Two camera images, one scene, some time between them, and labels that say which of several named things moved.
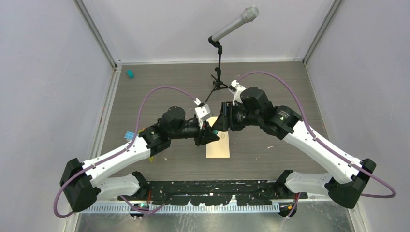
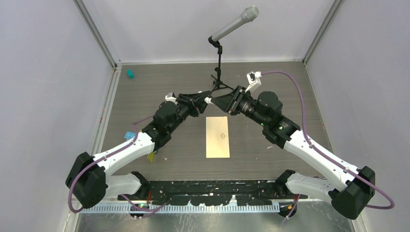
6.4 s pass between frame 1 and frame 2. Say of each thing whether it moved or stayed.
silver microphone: stayed
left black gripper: moved
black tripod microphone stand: stayed
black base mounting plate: stayed
